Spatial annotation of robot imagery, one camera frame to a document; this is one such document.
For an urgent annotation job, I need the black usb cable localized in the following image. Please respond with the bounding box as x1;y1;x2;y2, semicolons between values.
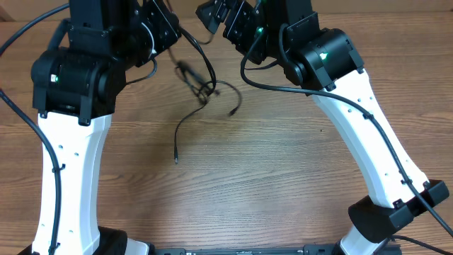
166;26;222;106

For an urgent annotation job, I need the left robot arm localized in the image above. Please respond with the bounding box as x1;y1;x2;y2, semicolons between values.
28;1;180;254

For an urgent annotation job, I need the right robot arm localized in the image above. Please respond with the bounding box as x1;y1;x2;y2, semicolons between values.
196;0;449;254

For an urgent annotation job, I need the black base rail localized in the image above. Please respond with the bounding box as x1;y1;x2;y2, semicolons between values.
152;244;339;255

